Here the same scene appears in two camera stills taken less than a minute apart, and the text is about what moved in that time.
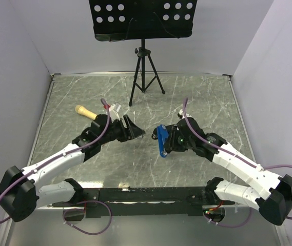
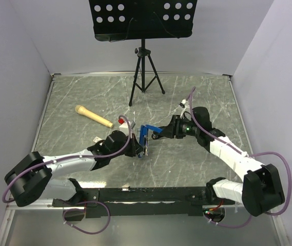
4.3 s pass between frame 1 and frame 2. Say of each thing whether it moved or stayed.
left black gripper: moved
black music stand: stayed
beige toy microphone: stayed
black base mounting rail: stayed
